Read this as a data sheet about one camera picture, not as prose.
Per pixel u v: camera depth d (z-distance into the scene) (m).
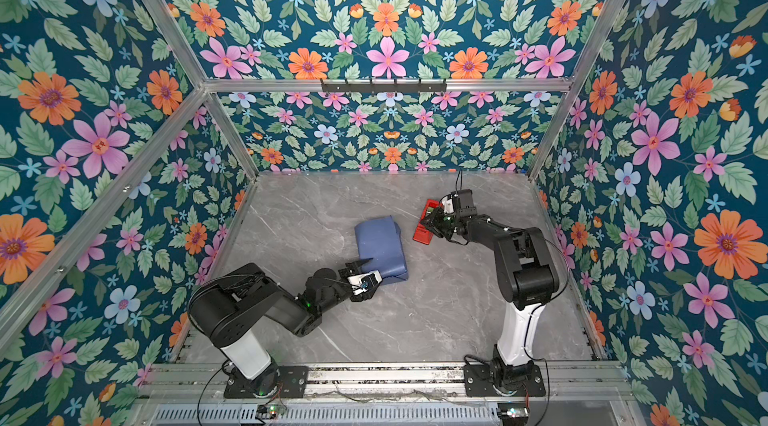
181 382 0.75
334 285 0.70
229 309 0.48
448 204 0.93
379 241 0.93
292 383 0.73
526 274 0.52
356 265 0.80
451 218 0.86
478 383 0.73
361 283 0.74
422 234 0.96
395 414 0.77
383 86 0.91
